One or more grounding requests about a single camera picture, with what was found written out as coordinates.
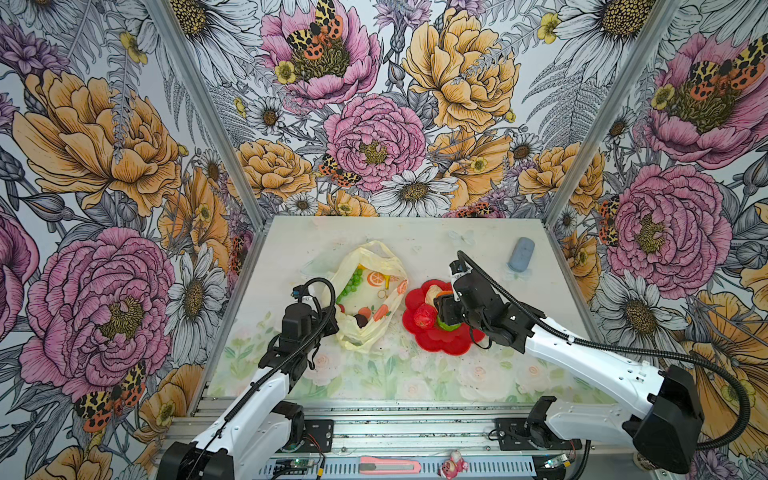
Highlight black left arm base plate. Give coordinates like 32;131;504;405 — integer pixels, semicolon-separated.
298;419;335;454

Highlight pink utility knife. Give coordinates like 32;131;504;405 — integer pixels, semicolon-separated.
358;456;422;475

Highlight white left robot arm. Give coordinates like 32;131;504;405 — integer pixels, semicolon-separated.
156;301;338;479

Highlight small pink figurine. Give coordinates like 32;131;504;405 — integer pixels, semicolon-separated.
438;450;469;480

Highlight white fake garlic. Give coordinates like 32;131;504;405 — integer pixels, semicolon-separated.
425;285;445;306

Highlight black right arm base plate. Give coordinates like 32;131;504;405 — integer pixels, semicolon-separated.
487;417;582;451

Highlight green circuit board right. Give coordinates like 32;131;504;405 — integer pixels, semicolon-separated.
542;454;571;469

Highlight green circuit board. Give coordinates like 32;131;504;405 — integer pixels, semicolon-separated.
542;454;571;469
272;458;316;477

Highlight red fake cabbage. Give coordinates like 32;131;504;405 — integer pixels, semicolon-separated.
413;304;438;330

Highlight aluminium rail frame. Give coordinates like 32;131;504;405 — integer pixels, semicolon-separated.
149;395;655;480

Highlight black corrugated cable conduit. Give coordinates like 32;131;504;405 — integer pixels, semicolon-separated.
455;250;752;480

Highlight red flower-shaped plate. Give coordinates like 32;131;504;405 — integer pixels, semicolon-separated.
402;280;485;356

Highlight yellowish plastic bag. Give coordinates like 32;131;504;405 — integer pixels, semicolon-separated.
331;240;409;353

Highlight green fake grapes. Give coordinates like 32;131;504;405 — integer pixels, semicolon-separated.
336;266;364;304

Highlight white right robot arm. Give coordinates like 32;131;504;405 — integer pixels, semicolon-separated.
436;260;704;474

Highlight green circuit board left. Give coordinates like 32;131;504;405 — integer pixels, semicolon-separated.
272;458;316;477

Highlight grey fabric glasses case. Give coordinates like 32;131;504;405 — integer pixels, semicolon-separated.
507;237;535;273

